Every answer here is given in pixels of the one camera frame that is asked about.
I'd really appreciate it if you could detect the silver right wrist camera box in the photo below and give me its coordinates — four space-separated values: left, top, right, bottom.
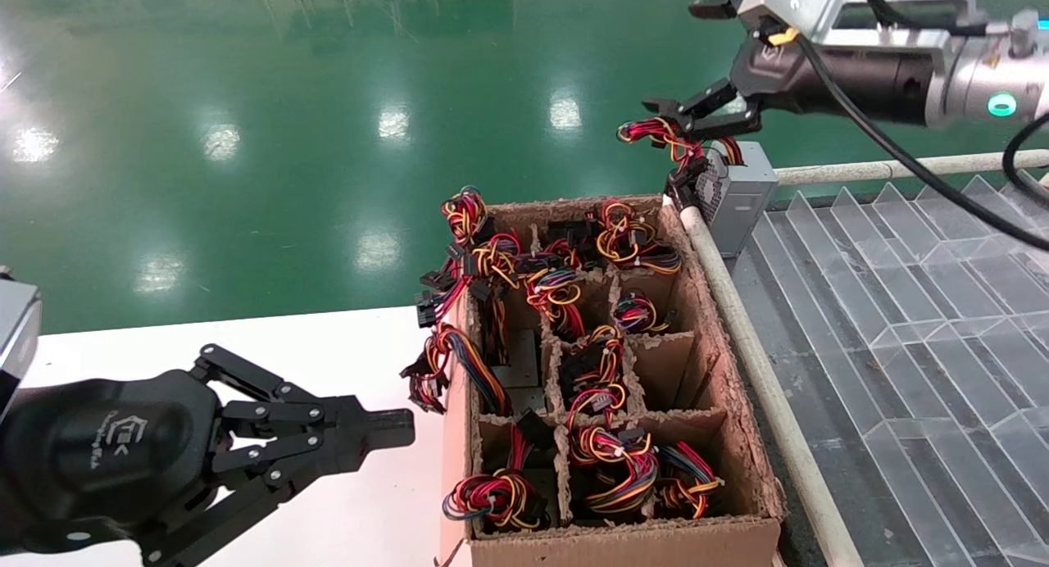
738 0 984 39

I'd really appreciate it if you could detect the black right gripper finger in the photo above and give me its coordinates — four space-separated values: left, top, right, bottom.
642 77 765 140
688 0 748 20

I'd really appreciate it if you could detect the clear acrylic divider tray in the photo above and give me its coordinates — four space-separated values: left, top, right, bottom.
729 170 1049 567

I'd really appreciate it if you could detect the silver power supply with wires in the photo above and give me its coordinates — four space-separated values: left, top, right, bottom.
616 116 779 258

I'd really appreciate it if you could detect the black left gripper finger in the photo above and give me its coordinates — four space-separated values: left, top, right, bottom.
190 344 415 437
135 432 415 567

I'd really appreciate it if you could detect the brown cardboard divider box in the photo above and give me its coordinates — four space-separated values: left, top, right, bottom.
438 194 783 567

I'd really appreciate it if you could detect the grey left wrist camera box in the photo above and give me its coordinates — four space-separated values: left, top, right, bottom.
0 279 40 420

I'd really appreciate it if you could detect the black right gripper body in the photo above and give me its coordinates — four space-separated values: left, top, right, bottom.
729 36 829 115

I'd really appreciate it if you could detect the multicoloured wire harness bundle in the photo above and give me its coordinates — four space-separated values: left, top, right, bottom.
611 293 670 335
524 264 588 340
438 186 493 248
565 424 661 519
537 216 603 266
561 325 629 426
656 440 724 519
416 231 525 329
441 410 552 532
400 321 542 418
590 200 683 275

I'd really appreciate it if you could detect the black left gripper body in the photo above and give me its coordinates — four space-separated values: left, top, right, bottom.
0 370 226 556

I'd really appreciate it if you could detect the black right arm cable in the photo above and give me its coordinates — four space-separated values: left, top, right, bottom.
795 34 1049 252

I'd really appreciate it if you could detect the white padded rack tube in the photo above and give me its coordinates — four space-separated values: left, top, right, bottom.
664 194 865 567
774 147 1049 188

